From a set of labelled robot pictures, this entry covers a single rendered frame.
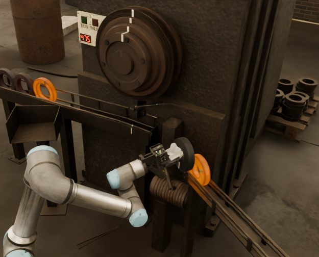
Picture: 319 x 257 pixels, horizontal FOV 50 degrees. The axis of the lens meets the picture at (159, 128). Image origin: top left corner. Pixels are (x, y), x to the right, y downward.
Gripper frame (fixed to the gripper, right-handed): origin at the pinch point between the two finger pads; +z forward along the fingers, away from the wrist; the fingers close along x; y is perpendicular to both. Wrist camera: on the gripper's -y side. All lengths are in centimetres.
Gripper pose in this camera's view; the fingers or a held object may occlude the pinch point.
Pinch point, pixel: (183, 151)
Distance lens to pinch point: 154.6
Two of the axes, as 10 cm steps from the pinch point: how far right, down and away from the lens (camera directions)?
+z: 8.9, -3.9, 2.2
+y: -1.9, -7.7, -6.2
